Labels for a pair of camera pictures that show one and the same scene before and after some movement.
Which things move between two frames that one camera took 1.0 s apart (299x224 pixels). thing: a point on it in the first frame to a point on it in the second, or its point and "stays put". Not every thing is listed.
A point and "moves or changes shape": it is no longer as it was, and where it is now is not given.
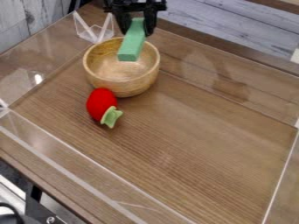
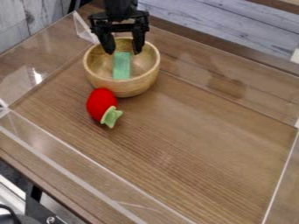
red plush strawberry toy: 101,102 stays put
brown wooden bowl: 119,78 stays put
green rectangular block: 135,41 moves or changes shape
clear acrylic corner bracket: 95,33 stays put
